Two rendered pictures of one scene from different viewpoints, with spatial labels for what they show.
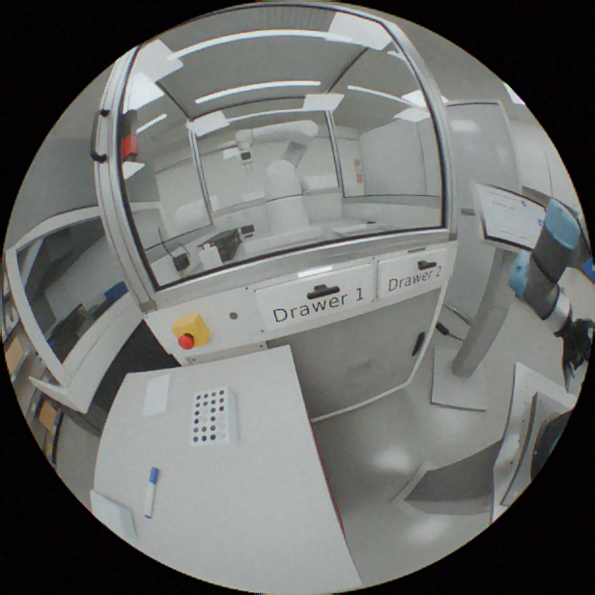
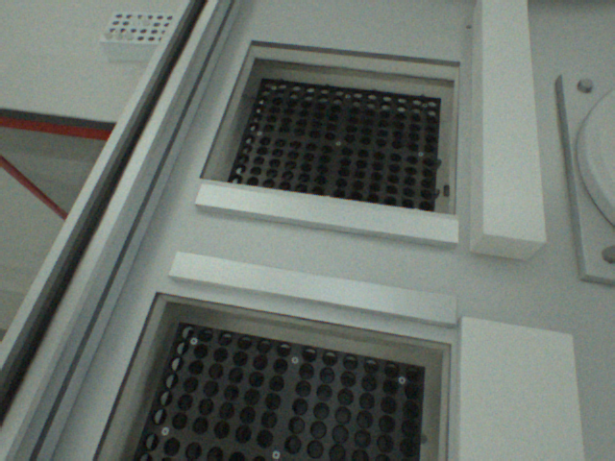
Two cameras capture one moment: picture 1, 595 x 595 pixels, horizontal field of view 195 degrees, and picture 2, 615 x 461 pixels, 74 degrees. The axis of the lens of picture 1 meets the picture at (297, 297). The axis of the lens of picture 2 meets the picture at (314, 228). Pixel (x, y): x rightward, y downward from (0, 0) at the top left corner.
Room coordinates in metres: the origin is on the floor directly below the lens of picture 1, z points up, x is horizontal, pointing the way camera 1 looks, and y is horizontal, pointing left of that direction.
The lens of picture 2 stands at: (0.62, -0.33, 1.27)
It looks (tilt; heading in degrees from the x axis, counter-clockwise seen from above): 62 degrees down; 109
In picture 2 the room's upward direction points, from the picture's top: 3 degrees counter-clockwise
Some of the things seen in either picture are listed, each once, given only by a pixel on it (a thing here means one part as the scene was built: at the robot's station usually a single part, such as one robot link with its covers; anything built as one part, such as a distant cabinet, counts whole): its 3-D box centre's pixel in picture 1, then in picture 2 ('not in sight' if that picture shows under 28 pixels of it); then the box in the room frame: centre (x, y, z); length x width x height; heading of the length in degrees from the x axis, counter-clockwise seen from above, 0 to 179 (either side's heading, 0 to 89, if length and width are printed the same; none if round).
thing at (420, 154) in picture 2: not in sight; (337, 160); (0.55, -0.03, 0.87); 0.22 x 0.18 x 0.06; 6
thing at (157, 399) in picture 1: (157, 395); not in sight; (0.19, 0.42, 0.77); 0.13 x 0.09 x 0.02; 19
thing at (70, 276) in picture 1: (59, 302); not in sight; (0.53, 1.68, 1.13); 1.78 x 1.14 x 0.45; 96
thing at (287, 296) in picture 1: (319, 297); not in sight; (0.35, -0.05, 0.87); 0.29 x 0.02 x 0.11; 96
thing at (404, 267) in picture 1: (416, 270); not in sight; (0.39, -0.37, 0.87); 0.29 x 0.02 x 0.11; 96
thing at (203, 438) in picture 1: (213, 418); not in sight; (0.13, 0.21, 0.78); 0.12 x 0.08 x 0.04; 11
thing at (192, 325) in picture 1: (190, 332); not in sight; (0.31, 0.27, 0.88); 0.07 x 0.05 x 0.07; 96
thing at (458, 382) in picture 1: (492, 323); not in sight; (0.31, -1.01, 0.51); 0.50 x 0.45 x 1.02; 141
